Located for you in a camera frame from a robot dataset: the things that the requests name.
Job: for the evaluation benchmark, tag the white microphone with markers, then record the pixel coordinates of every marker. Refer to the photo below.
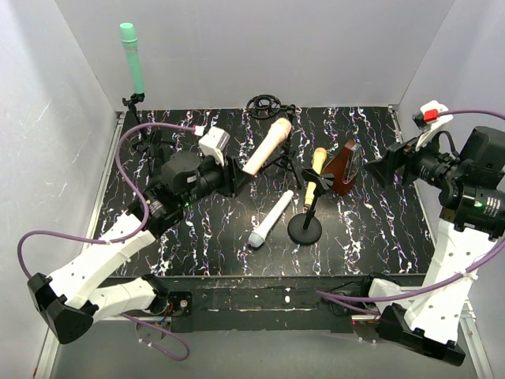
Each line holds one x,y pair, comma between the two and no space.
259,234

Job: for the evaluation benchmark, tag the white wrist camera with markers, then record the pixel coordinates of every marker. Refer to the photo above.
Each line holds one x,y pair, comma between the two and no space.
430,120
213,143

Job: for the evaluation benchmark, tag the pink microphone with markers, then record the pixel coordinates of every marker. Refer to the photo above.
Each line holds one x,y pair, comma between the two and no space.
278,132

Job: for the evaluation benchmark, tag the brown wooden metronome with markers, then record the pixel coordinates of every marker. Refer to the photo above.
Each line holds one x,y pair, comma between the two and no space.
345,167

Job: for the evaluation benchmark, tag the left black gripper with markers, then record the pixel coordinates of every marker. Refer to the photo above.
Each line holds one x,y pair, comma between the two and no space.
230,175

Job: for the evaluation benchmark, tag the black shock mount tripod stand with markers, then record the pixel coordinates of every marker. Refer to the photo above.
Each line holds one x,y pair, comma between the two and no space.
275,149

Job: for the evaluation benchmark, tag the green microphone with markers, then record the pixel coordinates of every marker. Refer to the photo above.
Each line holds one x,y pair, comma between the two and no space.
129,41

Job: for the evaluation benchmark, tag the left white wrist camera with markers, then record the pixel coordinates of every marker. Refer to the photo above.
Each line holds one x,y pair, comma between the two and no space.
213,143

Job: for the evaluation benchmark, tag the black round base stand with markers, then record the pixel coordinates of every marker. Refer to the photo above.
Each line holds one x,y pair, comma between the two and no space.
304,228
156,153

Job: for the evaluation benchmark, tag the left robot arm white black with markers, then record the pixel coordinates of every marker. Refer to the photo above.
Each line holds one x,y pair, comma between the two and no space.
73,298

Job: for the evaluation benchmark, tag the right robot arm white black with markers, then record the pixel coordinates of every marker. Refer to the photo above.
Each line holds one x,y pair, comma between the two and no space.
471,221

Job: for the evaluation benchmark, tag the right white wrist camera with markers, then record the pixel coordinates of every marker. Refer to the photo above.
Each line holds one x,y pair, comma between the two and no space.
430,120

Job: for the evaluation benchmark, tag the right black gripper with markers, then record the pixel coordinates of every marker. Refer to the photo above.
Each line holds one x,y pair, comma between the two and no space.
398,163

